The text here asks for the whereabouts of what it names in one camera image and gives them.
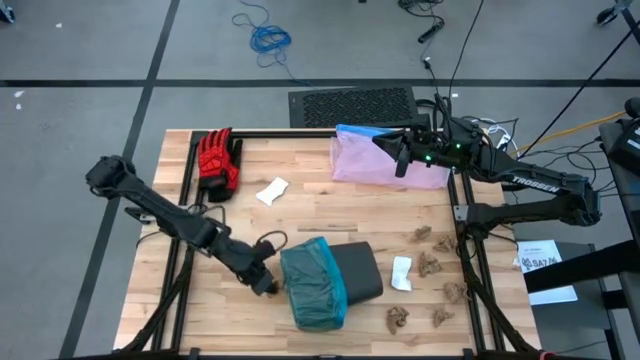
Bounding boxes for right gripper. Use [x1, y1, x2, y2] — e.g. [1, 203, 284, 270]
[372, 127, 484, 179]

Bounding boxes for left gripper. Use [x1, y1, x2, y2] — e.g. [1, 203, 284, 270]
[234, 243, 280, 298]

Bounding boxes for teal trash bag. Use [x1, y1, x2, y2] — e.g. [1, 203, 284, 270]
[279, 236, 349, 333]

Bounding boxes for dark grey trash bin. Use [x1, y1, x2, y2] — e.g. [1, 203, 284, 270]
[329, 241, 385, 307]

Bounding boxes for flat pink plastic bag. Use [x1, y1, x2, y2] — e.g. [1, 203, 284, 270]
[329, 124, 451, 190]

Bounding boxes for blue plastic bag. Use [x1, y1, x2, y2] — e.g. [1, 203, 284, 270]
[335, 123, 401, 141]

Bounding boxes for black perforated computer case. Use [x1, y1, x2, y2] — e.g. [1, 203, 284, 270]
[288, 84, 422, 130]

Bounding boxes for white power strip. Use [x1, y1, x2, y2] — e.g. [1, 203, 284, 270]
[482, 119, 516, 151]

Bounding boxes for red and black glove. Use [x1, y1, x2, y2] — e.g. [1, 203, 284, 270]
[197, 127, 245, 204]

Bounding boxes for white printed paper sheet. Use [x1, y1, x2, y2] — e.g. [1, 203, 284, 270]
[514, 238, 580, 306]

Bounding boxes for black stand bar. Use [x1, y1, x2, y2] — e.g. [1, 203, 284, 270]
[522, 239, 640, 295]

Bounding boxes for black office chair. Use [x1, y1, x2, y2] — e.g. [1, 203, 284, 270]
[597, 96, 640, 231]

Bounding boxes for black caster leg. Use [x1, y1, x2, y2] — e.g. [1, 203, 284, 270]
[594, 0, 640, 26]

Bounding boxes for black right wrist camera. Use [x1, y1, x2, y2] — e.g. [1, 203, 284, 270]
[413, 113, 440, 137]

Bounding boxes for black hanging cable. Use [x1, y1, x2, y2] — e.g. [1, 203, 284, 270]
[446, 0, 486, 119]

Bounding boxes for black power adapter cable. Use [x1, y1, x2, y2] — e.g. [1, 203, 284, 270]
[397, 0, 447, 69]

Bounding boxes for blue coiled cable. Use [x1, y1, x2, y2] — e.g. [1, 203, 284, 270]
[230, 0, 311, 87]

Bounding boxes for yellow cable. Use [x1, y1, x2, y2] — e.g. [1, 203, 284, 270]
[514, 110, 627, 152]

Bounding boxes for black floor cable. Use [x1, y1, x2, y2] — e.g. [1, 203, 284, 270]
[529, 28, 640, 149]

